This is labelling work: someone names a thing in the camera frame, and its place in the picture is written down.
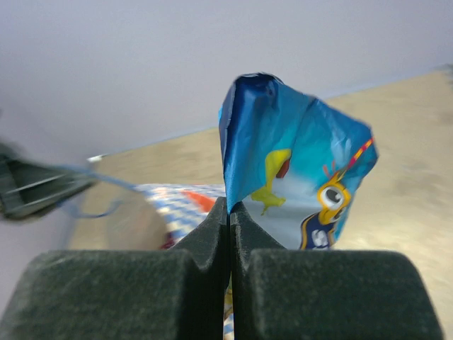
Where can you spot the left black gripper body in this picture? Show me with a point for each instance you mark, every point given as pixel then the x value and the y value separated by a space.
pixel 11 201

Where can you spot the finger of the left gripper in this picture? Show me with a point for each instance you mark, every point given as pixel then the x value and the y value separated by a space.
pixel 43 187

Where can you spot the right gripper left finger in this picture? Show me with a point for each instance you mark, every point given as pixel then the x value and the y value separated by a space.
pixel 167 294

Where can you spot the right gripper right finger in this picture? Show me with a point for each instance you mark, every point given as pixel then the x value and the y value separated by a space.
pixel 334 294

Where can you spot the blue snack bag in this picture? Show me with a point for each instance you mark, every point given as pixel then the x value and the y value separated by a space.
pixel 292 160

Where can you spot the blue checkered paper bag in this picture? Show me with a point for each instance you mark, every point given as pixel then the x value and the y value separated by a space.
pixel 148 216

